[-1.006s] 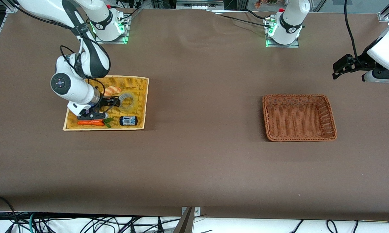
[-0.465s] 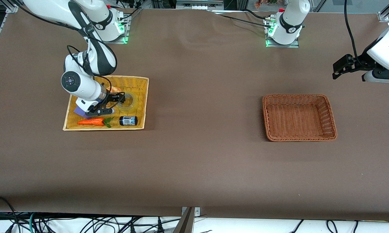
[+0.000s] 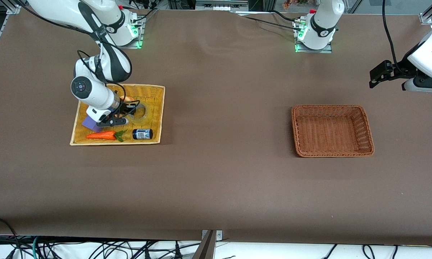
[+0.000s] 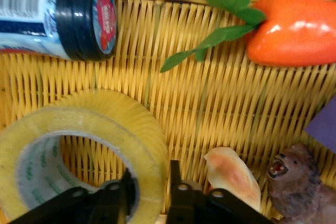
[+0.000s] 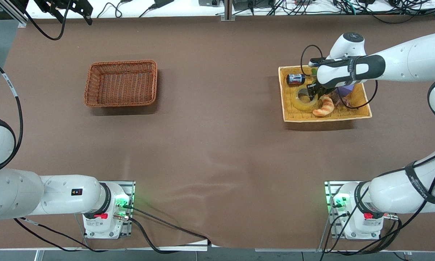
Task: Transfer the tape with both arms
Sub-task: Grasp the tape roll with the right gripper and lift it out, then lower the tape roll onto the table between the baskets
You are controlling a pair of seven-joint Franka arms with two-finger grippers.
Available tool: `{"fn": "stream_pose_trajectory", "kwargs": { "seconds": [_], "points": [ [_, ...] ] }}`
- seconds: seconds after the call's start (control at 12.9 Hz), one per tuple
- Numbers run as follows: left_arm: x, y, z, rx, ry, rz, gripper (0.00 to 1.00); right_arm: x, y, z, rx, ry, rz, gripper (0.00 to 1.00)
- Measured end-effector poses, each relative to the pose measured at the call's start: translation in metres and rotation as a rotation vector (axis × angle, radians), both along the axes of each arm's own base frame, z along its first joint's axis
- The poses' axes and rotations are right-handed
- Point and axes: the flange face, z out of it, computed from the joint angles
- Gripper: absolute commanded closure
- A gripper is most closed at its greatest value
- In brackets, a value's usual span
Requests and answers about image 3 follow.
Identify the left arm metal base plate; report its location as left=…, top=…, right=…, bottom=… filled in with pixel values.
left=294, top=18, right=333, bottom=54

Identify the purple foam cube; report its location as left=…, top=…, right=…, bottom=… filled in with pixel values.
left=82, top=115, right=103, bottom=132

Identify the yellow wicker basket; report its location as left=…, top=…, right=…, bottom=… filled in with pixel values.
left=69, top=84, right=165, bottom=146

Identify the orange toy carrot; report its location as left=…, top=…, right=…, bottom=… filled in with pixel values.
left=86, top=130, right=127, bottom=142

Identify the black cable on table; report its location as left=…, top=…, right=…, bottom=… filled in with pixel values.
left=234, top=10, right=303, bottom=33

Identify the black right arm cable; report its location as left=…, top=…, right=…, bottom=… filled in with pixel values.
left=77, top=50, right=130, bottom=108

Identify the grey metal box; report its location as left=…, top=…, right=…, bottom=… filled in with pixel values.
left=195, top=0, right=249, bottom=11

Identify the brown wicker basket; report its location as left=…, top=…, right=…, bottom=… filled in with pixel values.
left=291, top=104, right=375, bottom=158

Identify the blue labelled black-capped can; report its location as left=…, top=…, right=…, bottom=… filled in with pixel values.
left=132, top=128, right=154, bottom=140

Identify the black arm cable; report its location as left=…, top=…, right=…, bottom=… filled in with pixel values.
left=77, top=50, right=130, bottom=108
left=382, top=0, right=405, bottom=71

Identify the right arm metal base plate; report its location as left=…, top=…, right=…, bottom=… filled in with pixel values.
left=104, top=14, right=145, bottom=49

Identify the clear packing tape roll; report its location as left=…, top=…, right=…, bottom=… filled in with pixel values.
left=128, top=101, right=152, bottom=126

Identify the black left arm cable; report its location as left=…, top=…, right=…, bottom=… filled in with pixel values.
left=382, top=0, right=405, bottom=71

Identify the metal table edge bracket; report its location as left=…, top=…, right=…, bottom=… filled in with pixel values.
left=192, top=230, right=223, bottom=259

